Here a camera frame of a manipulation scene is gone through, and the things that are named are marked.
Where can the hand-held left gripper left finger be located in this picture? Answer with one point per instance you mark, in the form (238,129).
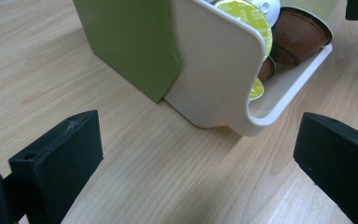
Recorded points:
(59,168)

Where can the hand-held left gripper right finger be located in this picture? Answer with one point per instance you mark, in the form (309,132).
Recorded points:
(338,161)

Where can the green and white capsule box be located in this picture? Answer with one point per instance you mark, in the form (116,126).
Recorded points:
(211,62)

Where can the white coffee capsule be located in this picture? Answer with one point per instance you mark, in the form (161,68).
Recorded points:
(268,9)

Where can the small green lid coffee capsule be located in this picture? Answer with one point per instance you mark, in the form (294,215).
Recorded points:
(256,90)

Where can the small brown coffee capsule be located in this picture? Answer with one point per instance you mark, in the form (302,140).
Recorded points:
(265,70)

